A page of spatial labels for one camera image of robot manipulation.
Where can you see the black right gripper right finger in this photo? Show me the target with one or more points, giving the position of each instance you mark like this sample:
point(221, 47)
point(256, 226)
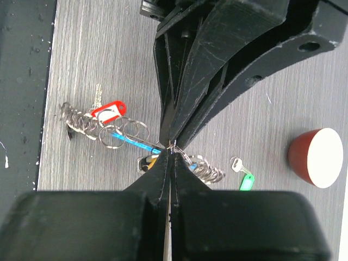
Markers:
point(235, 225)

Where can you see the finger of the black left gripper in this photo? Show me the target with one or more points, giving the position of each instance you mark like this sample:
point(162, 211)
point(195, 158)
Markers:
point(310, 28)

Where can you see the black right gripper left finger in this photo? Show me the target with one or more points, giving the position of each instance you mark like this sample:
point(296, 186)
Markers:
point(92, 225)

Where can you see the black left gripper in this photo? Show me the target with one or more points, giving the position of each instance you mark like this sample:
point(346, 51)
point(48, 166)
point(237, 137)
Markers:
point(194, 41)

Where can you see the yellow tag key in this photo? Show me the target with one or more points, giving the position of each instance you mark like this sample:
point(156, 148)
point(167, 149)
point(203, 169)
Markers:
point(145, 163)

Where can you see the red key tag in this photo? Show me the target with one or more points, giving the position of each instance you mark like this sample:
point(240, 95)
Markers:
point(108, 112)

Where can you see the red bowl white inside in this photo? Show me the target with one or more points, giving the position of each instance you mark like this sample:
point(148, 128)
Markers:
point(317, 157)

